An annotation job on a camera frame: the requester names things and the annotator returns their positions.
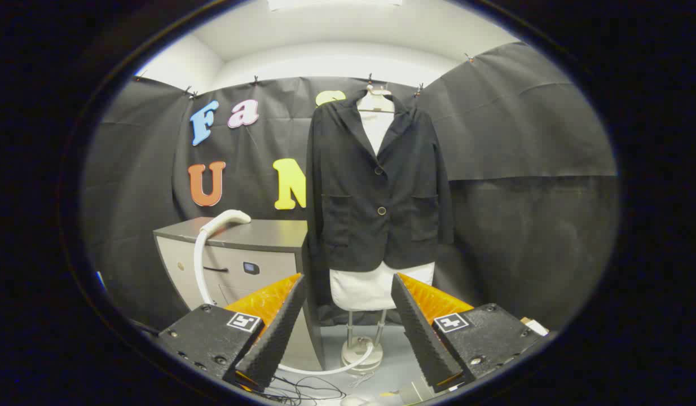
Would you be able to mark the row of small backdrop clips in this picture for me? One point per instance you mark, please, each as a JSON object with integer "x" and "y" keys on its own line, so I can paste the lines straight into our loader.
{"x": 256, "y": 80}

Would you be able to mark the grey cabinet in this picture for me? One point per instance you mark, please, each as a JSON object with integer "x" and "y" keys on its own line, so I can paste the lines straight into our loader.
{"x": 269, "y": 232}

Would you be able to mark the small cardboard box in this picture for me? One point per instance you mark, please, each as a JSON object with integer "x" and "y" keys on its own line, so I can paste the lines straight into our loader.
{"x": 535, "y": 326}

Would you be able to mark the white mannequin torso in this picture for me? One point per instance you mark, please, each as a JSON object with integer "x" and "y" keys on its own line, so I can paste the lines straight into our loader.
{"x": 370, "y": 287}

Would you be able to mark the black button jacket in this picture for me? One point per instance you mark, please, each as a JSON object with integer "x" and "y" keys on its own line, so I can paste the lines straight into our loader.
{"x": 359, "y": 225}

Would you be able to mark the metal mannequin stand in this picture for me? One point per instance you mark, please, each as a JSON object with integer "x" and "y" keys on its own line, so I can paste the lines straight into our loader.
{"x": 360, "y": 349}

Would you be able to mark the white garment steamer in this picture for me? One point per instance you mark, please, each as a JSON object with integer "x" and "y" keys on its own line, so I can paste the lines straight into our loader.
{"x": 227, "y": 219}

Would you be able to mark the ceiling light panel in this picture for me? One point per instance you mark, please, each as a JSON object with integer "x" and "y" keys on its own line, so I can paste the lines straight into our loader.
{"x": 334, "y": 3}

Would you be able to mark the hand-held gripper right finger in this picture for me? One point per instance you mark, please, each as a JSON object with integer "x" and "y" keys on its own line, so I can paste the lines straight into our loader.
{"x": 421, "y": 332}

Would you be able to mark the black backdrop cloth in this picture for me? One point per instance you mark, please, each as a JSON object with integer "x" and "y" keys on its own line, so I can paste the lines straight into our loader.
{"x": 523, "y": 169}

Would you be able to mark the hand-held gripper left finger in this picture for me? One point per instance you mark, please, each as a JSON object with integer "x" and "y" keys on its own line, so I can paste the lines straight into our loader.
{"x": 277, "y": 332}

